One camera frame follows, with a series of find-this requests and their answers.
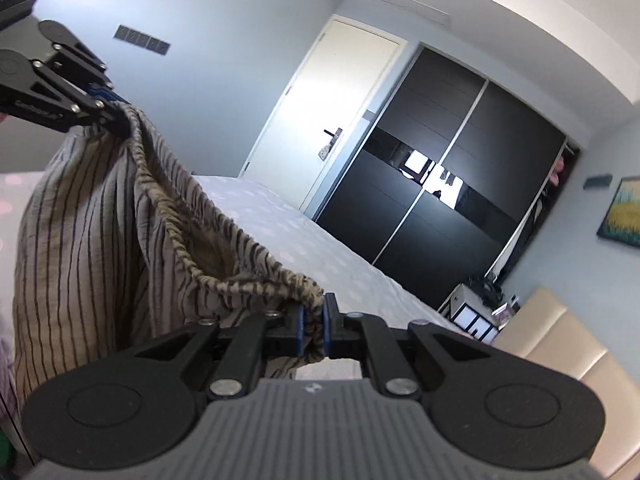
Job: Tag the small photo frame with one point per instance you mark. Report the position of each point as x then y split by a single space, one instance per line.
505 310

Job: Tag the black sliding wardrobe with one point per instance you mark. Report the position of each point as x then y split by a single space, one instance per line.
450 125

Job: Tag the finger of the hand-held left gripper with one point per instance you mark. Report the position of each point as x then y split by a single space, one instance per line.
75 52
50 95

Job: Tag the beige padded headboard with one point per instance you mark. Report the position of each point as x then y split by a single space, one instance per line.
575 340

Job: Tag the polka dot bed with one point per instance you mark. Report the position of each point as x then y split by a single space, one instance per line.
300 230

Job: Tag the beige striped pants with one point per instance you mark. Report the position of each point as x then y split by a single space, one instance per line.
90 235

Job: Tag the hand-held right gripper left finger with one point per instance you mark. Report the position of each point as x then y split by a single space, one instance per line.
299 331

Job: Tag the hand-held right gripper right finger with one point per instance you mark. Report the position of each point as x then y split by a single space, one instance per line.
330 325

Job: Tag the pink folded cloth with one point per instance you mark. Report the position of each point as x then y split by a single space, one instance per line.
556 170

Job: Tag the framed yellow painting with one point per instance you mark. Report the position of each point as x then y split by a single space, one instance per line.
622 212

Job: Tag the white nightstand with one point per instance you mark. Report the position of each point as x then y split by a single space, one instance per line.
467 317

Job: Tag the white door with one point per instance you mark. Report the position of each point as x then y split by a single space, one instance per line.
320 100

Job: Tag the black bag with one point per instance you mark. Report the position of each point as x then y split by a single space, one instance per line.
484 287

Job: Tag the dark wall shelf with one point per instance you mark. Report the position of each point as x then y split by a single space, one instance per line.
598 181

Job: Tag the hanging dark clothes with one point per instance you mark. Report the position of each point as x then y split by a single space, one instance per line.
522 240

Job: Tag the grey wall switch panel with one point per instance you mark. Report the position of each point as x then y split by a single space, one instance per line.
142 40

